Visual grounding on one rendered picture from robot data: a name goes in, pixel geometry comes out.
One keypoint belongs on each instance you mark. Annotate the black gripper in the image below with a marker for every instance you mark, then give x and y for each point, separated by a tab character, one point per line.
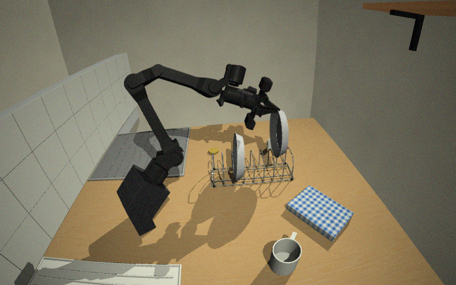
253	102

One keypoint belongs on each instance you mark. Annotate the dark grey tiled splashback wall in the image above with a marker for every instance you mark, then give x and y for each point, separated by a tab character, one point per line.
50	143

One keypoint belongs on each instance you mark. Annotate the blue and white checkered towel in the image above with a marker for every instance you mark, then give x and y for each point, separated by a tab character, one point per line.
320	212

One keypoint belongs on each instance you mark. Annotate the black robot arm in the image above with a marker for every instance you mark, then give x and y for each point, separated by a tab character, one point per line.
171	154

